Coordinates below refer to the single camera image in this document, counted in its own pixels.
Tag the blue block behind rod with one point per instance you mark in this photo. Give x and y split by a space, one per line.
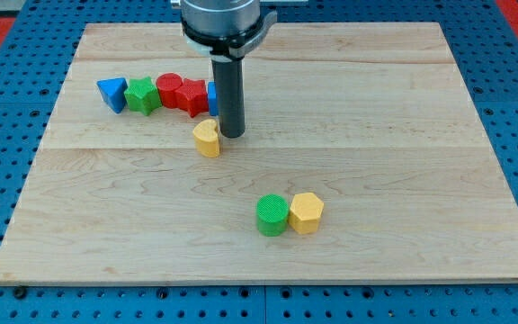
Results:
212 99

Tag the green cylinder block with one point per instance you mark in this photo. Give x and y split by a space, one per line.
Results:
271 215

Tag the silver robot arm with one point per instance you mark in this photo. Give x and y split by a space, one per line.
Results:
225 31

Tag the yellow hexagon block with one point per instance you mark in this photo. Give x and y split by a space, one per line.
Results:
305 213

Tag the red star block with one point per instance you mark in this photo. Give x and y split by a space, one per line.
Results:
192 97

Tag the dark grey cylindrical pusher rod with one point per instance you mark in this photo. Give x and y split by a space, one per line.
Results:
228 78

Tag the yellow heart block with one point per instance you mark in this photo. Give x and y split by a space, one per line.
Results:
206 138

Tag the green star block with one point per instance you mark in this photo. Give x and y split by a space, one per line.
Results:
142 95

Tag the wooden board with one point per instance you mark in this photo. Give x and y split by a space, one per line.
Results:
374 118

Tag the red cylinder block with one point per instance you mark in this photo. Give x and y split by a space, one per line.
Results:
167 85

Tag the blue triangle block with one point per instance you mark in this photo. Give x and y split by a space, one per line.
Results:
112 92

